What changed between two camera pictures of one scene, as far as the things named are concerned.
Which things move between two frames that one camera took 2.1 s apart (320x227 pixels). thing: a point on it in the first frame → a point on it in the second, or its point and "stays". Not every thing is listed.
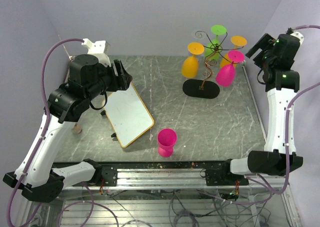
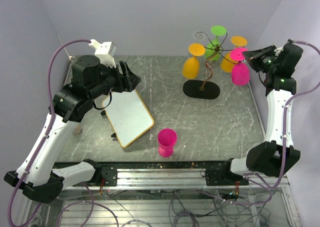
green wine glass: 212,51 stays
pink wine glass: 226,74 → 240,72
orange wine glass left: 190,65 stays
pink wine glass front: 166,138 stays
